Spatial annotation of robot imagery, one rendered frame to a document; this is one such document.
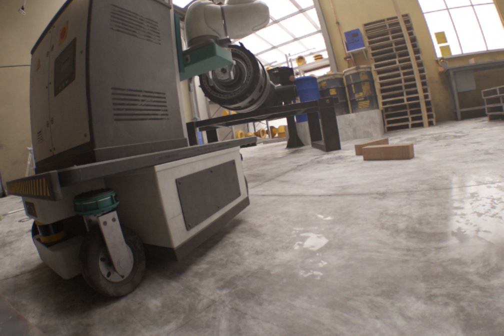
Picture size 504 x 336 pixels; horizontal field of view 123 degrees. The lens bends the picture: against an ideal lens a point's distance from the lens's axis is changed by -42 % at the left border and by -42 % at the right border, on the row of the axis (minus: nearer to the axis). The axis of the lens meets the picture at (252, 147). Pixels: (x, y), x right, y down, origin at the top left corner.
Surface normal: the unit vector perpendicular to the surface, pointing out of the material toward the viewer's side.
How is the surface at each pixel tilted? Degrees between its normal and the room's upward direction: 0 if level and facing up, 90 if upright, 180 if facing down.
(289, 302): 0
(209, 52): 90
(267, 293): 0
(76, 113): 90
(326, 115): 90
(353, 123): 90
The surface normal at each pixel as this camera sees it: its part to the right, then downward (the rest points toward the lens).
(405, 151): -0.84, 0.16
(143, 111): 0.91, -0.14
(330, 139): -0.10, 0.06
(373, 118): -0.60, 0.14
